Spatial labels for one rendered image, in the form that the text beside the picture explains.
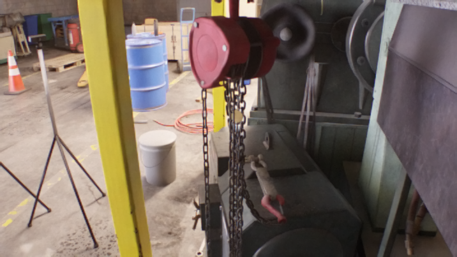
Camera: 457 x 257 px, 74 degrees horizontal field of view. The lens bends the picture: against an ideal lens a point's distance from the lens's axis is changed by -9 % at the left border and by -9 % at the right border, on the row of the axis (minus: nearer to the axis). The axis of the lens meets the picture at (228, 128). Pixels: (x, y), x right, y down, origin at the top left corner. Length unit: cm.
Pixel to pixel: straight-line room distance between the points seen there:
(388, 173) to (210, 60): 91
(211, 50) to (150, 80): 365
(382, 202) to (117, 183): 100
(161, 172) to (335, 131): 144
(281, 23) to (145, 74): 291
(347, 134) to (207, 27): 133
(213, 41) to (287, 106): 120
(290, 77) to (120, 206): 108
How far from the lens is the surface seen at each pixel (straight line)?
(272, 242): 108
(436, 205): 81
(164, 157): 263
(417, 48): 101
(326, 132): 186
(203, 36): 71
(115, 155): 114
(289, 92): 182
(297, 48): 163
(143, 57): 424
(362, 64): 155
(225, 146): 136
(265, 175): 115
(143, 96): 436
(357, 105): 187
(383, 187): 139
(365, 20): 152
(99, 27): 102
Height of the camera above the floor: 148
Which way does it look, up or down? 23 degrees down
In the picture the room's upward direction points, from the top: straight up
